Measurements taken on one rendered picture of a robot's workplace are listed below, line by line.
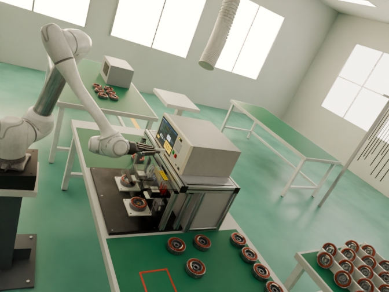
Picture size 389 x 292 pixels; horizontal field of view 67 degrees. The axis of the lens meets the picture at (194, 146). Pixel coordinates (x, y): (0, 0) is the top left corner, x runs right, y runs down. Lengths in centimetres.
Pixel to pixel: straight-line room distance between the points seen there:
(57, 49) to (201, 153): 92
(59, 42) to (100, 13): 465
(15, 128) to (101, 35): 464
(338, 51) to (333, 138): 230
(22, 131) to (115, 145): 63
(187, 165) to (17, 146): 95
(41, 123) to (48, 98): 17
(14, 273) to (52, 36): 162
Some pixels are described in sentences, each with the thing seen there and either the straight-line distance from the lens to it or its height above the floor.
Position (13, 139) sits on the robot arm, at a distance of 189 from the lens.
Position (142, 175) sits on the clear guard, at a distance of 173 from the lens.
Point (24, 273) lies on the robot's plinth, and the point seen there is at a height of 2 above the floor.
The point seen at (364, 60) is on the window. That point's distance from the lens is 856.
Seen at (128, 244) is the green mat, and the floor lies 75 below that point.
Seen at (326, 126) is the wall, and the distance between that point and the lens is 865.
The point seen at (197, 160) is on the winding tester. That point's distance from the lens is 176.
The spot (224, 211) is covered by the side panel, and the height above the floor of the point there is 91.
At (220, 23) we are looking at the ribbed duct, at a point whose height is 196.
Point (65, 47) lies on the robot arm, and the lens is 163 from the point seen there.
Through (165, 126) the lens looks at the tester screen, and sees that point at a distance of 197.
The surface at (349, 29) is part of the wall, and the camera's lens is 909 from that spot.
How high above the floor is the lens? 198
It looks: 23 degrees down
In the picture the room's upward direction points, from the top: 23 degrees clockwise
